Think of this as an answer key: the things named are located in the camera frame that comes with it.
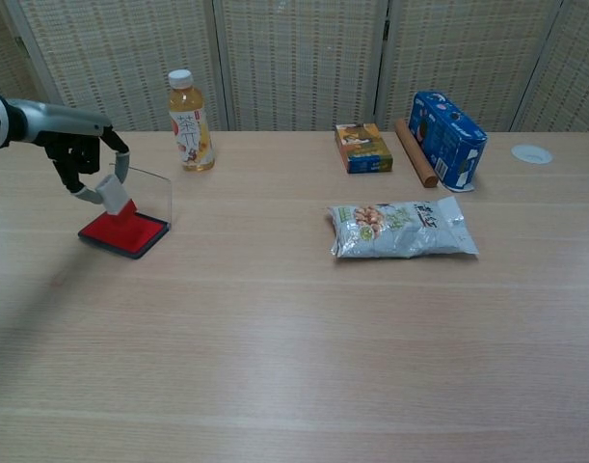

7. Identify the orange blue snack box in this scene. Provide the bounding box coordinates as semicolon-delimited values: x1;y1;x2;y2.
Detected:
335;123;395;175

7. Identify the silver nut snack bag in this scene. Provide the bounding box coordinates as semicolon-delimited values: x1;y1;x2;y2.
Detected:
327;195;480;260

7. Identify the white round cable grommet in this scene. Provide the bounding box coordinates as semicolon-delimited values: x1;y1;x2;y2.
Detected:
510;143;554;165

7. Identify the wooden rolling pin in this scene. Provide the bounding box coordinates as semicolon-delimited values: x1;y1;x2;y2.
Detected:
394;118;440;189

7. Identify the woven folding screen panel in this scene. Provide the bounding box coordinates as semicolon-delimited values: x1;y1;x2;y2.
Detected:
374;0;565;132
509;0;589;134
4;0;230;132
212;0;390;132
0;0;62;105

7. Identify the yellow tea drink bottle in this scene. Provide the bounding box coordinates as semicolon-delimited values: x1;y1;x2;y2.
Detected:
167;68;217;173

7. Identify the white red stamp block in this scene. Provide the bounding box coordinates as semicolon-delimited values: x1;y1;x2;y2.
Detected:
94;174;141;229

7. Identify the blue cookie box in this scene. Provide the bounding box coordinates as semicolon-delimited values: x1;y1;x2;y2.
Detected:
408;90;489;193

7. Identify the left five-finger robot hand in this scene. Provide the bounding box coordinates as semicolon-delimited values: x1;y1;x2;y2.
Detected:
4;97;131;207

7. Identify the red ink pad clear lid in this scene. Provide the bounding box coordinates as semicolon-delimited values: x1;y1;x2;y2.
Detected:
77;163;174;260

